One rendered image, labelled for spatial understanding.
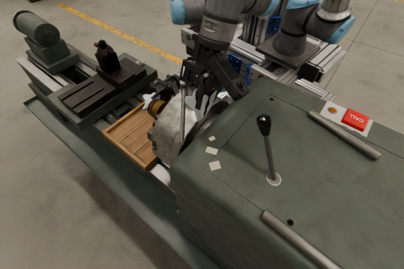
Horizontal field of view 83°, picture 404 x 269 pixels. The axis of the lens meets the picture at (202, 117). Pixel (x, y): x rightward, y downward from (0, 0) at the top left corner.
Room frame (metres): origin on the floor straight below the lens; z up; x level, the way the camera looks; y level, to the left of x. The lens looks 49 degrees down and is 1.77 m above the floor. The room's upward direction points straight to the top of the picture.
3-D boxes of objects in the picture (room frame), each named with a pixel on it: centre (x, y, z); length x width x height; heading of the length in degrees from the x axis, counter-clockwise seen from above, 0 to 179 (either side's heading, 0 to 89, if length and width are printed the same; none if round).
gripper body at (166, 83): (0.77, 0.16, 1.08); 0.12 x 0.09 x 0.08; 139
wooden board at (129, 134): (0.70, 0.25, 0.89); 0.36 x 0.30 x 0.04; 141
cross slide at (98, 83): (0.94, 0.52, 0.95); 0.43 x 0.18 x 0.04; 141
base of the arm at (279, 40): (0.97, -0.41, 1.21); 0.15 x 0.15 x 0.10
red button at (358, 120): (0.43, -0.45, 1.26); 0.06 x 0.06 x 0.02; 51
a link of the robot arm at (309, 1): (0.96, -0.42, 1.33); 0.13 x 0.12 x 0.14; 40
